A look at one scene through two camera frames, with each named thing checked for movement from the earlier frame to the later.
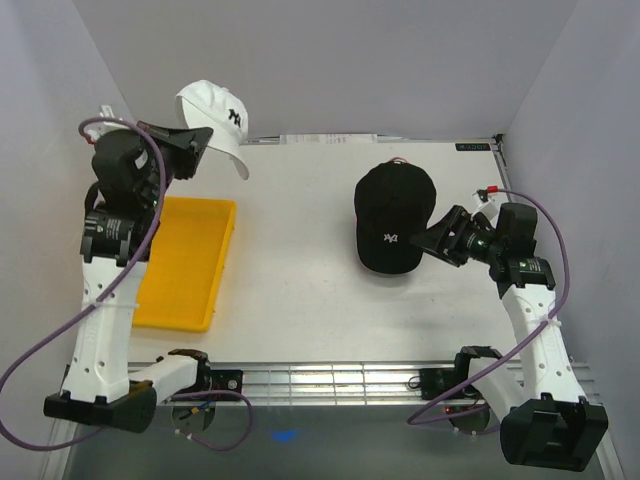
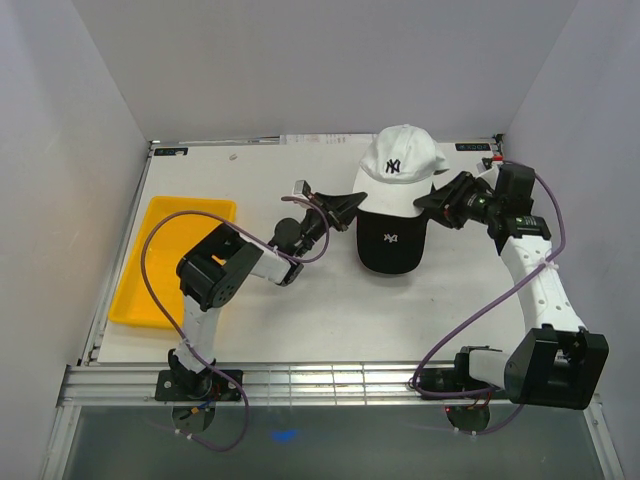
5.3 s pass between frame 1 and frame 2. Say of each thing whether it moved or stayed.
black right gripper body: moved
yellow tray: stayed
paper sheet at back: stayed
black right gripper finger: moved
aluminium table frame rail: stayed
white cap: moved
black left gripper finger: moved
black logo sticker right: stayed
